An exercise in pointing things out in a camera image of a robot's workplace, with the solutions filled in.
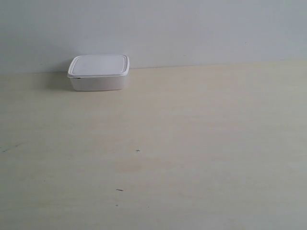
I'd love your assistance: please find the white lidded plastic container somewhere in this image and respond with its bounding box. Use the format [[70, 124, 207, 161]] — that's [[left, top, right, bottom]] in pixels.
[[67, 54, 130, 91]]

